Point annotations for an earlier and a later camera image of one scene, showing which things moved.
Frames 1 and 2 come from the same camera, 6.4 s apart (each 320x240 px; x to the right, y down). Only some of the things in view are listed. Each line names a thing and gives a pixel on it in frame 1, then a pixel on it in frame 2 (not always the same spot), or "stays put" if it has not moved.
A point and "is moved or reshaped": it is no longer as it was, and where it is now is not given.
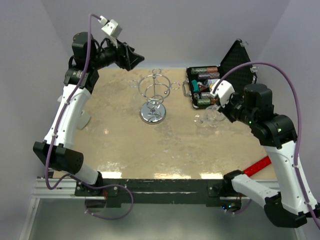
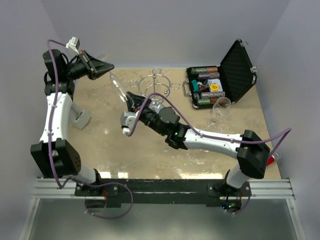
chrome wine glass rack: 153,88 stays put
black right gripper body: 232,109 -> 149,116
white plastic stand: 83,119 stays put
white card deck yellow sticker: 211,83 stays put
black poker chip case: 201,80 stays put
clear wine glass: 213,114 is moved or reshaped
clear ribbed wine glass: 199,121 -> 213,122
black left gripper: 126,58 -> 94,67
